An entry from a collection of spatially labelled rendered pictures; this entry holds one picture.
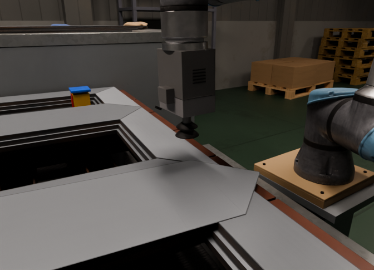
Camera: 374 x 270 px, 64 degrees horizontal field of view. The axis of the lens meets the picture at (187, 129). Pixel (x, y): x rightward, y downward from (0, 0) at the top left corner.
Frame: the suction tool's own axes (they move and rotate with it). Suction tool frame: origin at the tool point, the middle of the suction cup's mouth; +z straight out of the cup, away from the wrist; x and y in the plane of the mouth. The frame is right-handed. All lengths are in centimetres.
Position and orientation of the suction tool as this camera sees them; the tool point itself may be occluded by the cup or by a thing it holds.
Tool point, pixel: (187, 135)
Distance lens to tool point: 53.7
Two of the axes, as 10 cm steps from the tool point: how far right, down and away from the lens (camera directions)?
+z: 0.2, 9.4, 3.3
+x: 8.5, -1.9, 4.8
